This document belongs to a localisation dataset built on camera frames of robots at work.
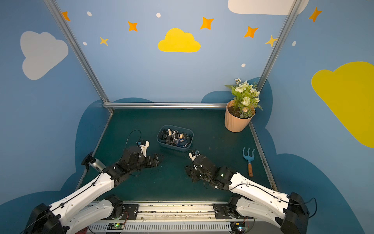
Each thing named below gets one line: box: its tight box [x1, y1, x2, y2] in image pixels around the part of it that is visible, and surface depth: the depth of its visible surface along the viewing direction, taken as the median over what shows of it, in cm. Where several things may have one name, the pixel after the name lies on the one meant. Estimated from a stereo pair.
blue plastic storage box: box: [156, 124, 195, 152], surface depth 101 cm
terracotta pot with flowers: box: [224, 78, 263, 133], surface depth 98 cm
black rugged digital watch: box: [158, 129, 169, 142], surface depth 103 cm
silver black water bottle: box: [80, 151, 107, 173], surface depth 82 cm
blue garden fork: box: [242, 147, 256, 178], surface depth 98 cm
